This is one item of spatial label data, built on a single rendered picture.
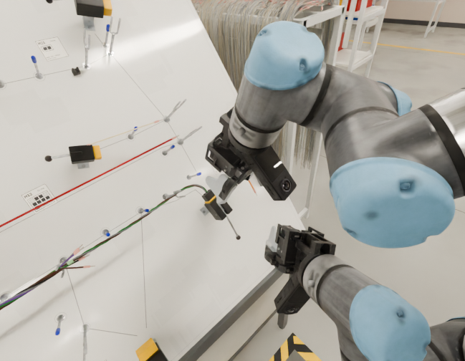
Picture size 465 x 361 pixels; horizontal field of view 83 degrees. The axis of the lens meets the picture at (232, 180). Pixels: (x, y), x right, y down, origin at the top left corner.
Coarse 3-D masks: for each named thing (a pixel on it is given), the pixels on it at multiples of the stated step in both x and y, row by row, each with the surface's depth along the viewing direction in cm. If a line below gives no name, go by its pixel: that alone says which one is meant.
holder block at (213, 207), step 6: (204, 204) 70; (210, 204) 67; (216, 204) 68; (222, 204) 69; (228, 204) 70; (210, 210) 70; (216, 210) 68; (228, 210) 70; (216, 216) 70; (222, 216) 69
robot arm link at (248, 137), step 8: (232, 112) 37; (232, 120) 37; (232, 128) 38; (240, 128) 36; (248, 128) 35; (240, 136) 36; (248, 136) 36; (256, 136) 35; (264, 136) 35; (272, 136) 36; (248, 144) 37; (256, 144) 37; (264, 144) 37
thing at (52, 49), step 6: (36, 42) 60; (42, 42) 61; (48, 42) 61; (54, 42) 62; (60, 42) 63; (42, 48) 61; (48, 48) 61; (54, 48) 62; (60, 48) 62; (48, 54) 61; (54, 54) 62; (60, 54) 62; (66, 54) 63; (48, 60) 61
